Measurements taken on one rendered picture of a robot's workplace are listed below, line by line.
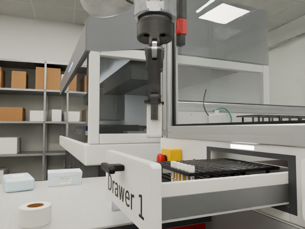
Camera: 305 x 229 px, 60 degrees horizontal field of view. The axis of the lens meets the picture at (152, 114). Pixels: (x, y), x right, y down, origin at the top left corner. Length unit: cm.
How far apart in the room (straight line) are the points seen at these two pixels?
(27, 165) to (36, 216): 410
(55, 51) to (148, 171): 455
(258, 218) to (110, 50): 104
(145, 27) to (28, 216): 48
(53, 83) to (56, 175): 328
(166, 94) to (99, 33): 55
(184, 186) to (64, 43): 458
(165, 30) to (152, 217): 34
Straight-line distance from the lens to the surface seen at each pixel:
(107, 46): 140
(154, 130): 53
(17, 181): 106
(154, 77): 50
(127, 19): 148
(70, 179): 111
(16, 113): 437
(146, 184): 42
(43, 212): 69
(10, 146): 431
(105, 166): 51
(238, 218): 72
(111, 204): 76
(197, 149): 84
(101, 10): 71
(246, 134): 67
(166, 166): 57
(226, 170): 55
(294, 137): 58
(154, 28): 53
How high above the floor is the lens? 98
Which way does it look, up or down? 3 degrees up
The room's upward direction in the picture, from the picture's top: straight up
